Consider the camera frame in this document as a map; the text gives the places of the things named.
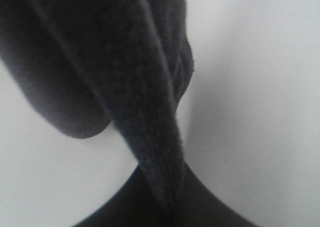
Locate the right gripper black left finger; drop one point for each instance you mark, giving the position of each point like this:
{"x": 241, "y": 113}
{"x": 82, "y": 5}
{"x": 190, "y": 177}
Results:
{"x": 133, "y": 205}

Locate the dark navy towel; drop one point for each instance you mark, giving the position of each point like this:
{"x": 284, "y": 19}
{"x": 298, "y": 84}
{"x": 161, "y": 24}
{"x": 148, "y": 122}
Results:
{"x": 83, "y": 64}

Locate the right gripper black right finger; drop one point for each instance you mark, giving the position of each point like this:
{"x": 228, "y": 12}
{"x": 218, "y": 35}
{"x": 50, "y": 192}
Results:
{"x": 196, "y": 206}

